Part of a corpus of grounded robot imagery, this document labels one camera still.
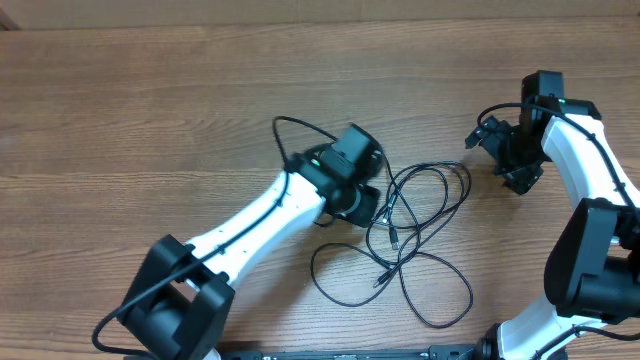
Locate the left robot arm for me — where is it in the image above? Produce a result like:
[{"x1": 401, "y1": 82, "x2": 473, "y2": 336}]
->
[{"x1": 116, "y1": 125, "x2": 383, "y2": 360}]

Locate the black usb cable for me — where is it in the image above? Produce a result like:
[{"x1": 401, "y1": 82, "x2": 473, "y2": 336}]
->
[{"x1": 309, "y1": 160, "x2": 475, "y2": 330}]

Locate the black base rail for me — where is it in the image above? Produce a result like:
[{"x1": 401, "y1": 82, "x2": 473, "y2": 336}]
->
[{"x1": 219, "y1": 344, "x2": 499, "y2": 360}]

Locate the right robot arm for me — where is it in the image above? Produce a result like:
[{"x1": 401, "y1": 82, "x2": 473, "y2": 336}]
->
[{"x1": 465, "y1": 70, "x2": 639, "y2": 359}]

